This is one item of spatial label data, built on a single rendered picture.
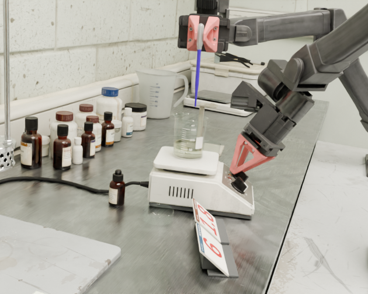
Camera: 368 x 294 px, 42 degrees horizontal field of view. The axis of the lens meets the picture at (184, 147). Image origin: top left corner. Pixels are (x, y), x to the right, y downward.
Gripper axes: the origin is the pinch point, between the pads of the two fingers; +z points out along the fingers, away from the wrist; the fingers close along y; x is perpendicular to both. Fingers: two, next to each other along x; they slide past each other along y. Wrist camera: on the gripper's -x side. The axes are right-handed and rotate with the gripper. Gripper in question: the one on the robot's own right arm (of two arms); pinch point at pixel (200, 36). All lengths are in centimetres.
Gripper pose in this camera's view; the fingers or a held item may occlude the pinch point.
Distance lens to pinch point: 89.9
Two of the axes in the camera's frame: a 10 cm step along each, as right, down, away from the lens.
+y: 9.9, 0.9, -0.9
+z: -1.2, 2.9, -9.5
